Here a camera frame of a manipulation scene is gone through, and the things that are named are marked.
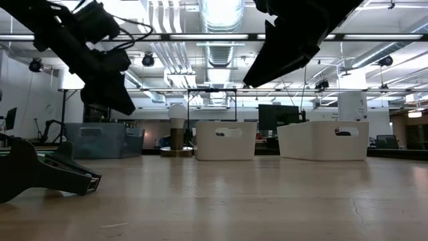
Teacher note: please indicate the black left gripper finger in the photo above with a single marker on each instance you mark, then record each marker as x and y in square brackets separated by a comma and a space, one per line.
[100, 97]
[118, 90]

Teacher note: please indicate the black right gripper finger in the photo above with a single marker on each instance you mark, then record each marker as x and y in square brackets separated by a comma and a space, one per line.
[294, 53]
[267, 47]

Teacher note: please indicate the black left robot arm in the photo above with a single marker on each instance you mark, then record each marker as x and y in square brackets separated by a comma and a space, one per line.
[57, 37]

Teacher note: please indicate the black background robot arm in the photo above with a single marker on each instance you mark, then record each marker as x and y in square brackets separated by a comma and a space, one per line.
[48, 127]

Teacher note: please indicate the black ceiling spotlight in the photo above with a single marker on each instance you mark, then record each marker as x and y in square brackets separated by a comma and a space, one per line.
[322, 85]
[148, 60]
[386, 61]
[35, 65]

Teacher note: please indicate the black overhead light beam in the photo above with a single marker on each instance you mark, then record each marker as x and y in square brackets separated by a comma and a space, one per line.
[339, 37]

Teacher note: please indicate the gray translucent plastic bin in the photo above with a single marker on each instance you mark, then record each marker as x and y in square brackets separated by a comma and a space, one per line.
[107, 144]

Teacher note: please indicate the white light bulb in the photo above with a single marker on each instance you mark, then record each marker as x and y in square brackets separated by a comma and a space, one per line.
[177, 114]

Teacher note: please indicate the black computer monitor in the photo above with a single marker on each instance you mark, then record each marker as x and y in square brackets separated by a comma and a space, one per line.
[277, 117]
[11, 118]

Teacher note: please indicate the brass lamp base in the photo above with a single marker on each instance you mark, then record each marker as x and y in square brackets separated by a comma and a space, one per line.
[177, 139]

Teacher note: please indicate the white pillar cabinet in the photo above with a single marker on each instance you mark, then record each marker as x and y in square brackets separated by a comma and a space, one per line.
[351, 107]

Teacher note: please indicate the white plastic bin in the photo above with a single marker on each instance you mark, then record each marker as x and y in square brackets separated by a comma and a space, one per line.
[210, 147]
[311, 144]

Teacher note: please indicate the dark office chair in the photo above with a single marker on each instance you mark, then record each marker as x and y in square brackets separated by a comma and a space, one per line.
[387, 142]

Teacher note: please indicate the lit ceiling light fixture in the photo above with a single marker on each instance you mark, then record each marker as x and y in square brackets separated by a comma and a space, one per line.
[414, 114]

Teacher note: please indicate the black background frame post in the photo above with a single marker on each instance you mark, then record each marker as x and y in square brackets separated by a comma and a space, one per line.
[63, 107]

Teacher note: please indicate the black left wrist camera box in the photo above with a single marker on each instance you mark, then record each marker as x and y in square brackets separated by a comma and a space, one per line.
[97, 21]

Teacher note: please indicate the silver ventilation duct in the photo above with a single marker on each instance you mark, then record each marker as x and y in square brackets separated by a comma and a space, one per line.
[222, 20]

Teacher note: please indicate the black metal frame stand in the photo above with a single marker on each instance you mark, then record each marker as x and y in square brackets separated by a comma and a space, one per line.
[212, 90]

